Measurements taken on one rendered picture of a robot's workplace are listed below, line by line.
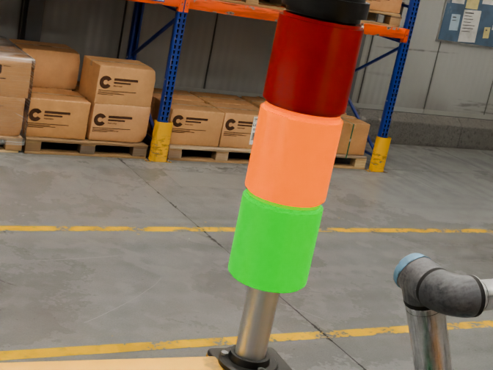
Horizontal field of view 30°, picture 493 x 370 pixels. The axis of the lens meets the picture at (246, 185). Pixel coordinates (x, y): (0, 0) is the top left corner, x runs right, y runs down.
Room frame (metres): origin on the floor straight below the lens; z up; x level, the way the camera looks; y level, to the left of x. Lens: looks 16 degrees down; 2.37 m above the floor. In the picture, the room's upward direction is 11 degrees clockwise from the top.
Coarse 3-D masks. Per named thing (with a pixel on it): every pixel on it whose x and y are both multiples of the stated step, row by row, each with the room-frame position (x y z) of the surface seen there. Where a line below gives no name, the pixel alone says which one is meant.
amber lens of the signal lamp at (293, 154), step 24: (264, 120) 0.52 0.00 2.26; (288, 120) 0.51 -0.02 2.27; (312, 120) 0.52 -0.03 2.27; (336, 120) 0.53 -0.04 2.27; (264, 144) 0.52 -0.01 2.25; (288, 144) 0.51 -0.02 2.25; (312, 144) 0.51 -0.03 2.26; (336, 144) 0.53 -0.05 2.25; (264, 168) 0.52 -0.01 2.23; (288, 168) 0.51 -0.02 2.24; (312, 168) 0.52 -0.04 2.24; (264, 192) 0.52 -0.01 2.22; (288, 192) 0.51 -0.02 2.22; (312, 192) 0.52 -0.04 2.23
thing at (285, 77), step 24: (288, 24) 0.52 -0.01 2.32; (312, 24) 0.51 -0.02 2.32; (336, 24) 0.52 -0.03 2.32; (288, 48) 0.52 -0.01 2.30; (312, 48) 0.51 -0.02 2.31; (336, 48) 0.51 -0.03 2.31; (288, 72) 0.52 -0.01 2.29; (312, 72) 0.51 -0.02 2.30; (336, 72) 0.52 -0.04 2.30; (264, 96) 0.53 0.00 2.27; (288, 96) 0.51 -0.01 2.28; (312, 96) 0.51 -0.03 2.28; (336, 96) 0.52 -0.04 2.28
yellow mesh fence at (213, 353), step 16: (208, 352) 0.55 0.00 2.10; (272, 352) 0.56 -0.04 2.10; (0, 368) 0.47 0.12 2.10; (16, 368) 0.48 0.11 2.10; (32, 368) 0.48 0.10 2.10; (48, 368) 0.48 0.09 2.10; (64, 368) 0.49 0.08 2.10; (80, 368) 0.49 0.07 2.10; (96, 368) 0.49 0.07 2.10; (112, 368) 0.50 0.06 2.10; (128, 368) 0.50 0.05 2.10; (144, 368) 0.51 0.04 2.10; (160, 368) 0.51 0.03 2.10; (176, 368) 0.51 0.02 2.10; (192, 368) 0.52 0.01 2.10; (208, 368) 0.52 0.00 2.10; (288, 368) 0.54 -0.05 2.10
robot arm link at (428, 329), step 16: (416, 256) 2.48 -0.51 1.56; (400, 272) 2.47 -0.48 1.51; (416, 272) 2.42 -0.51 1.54; (416, 288) 2.39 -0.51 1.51; (416, 304) 2.43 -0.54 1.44; (416, 320) 2.45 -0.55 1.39; (432, 320) 2.44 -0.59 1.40; (416, 336) 2.46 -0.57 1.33; (432, 336) 2.45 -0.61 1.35; (416, 352) 2.48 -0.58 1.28; (432, 352) 2.45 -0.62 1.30; (448, 352) 2.49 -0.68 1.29; (416, 368) 2.50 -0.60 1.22; (432, 368) 2.46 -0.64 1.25; (448, 368) 2.49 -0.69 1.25
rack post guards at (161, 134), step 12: (156, 120) 8.61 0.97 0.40; (156, 132) 8.58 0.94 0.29; (168, 132) 8.63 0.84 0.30; (156, 144) 8.58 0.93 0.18; (168, 144) 8.65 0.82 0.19; (384, 144) 10.03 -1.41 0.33; (156, 156) 8.59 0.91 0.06; (372, 156) 10.05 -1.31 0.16; (384, 156) 10.05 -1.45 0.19; (372, 168) 10.01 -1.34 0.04
